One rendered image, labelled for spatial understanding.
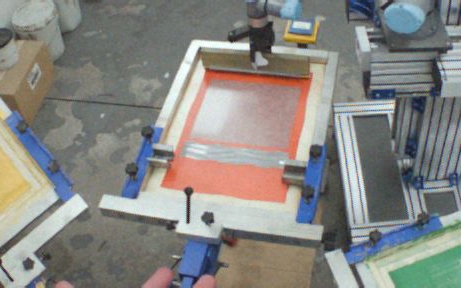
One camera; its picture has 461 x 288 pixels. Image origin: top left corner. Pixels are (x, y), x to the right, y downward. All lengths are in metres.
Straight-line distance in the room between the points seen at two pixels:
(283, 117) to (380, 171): 0.93
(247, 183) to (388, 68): 0.61
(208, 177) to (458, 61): 0.93
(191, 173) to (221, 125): 0.23
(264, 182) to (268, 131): 0.22
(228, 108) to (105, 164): 1.37
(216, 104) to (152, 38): 1.98
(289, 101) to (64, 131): 1.83
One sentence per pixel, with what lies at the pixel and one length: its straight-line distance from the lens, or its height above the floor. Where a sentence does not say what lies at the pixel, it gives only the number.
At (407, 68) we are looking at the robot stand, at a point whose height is 1.13.
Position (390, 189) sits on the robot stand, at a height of 0.21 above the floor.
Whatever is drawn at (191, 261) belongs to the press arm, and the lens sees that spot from 1.74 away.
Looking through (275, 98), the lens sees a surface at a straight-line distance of 2.23.
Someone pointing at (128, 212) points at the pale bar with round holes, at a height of 1.04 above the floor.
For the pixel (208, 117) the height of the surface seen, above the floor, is 0.95.
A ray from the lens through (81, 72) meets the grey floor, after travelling 4.07.
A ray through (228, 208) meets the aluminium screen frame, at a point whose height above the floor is 0.99.
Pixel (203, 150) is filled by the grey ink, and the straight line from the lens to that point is 2.08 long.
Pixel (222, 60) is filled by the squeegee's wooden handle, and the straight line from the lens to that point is 2.31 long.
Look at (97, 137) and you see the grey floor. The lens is 3.60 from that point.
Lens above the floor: 2.52
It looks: 49 degrees down
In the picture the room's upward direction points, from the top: 9 degrees counter-clockwise
